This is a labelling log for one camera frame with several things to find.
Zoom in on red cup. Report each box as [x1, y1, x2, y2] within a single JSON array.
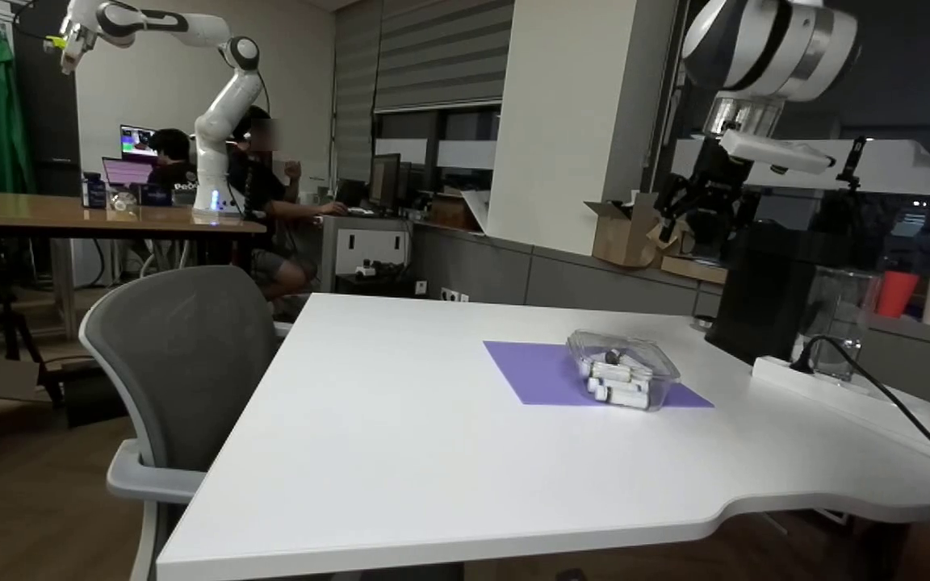
[[875, 267, 923, 323]]

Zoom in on small clear object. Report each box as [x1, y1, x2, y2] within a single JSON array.
[[104, 189, 143, 220]]

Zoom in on cardboard box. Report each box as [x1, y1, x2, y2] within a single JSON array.
[[583, 192, 693, 271]]

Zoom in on white power strip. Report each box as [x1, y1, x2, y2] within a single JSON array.
[[750, 353, 879, 401]]

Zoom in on wooden table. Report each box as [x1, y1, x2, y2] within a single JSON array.
[[0, 189, 270, 327]]

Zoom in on seated person in black shirt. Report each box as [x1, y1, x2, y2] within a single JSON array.
[[230, 104, 345, 304]]

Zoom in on clear plastic container base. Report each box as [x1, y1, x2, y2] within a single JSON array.
[[574, 353, 684, 412]]

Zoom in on black tripod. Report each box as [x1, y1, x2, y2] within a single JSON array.
[[0, 289, 53, 369]]

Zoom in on grey drawer cabinet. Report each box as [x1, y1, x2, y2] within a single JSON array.
[[316, 214, 417, 297]]

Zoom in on dark-haired seated person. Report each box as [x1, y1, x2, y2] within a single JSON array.
[[143, 127, 197, 209]]

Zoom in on computer monitor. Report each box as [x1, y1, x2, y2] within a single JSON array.
[[116, 120, 161, 161]]

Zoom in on laptop with pink screen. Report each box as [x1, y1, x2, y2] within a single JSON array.
[[99, 156, 158, 195]]

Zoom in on purple mat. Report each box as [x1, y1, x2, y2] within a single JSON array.
[[481, 338, 717, 409]]

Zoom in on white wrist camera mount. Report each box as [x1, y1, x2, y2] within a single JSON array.
[[715, 127, 838, 178]]

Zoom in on clear plastic cup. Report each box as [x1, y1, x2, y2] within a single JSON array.
[[808, 267, 868, 381]]

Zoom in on white items inside container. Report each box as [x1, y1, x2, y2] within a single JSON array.
[[578, 348, 662, 409]]

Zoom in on grey mesh office chair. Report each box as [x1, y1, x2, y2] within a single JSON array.
[[74, 261, 285, 581]]

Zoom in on black cable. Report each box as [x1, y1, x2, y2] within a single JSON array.
[[790, 333, 930, 482]]

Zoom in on grey window blinds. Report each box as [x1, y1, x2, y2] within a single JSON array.
[[328, 0, 517, 183]]

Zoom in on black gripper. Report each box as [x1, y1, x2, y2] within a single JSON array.
[[660, 139, 757, 264]]

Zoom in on clear plastic container lid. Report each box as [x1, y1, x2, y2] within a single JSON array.
[[561, 330, 684, 381]]

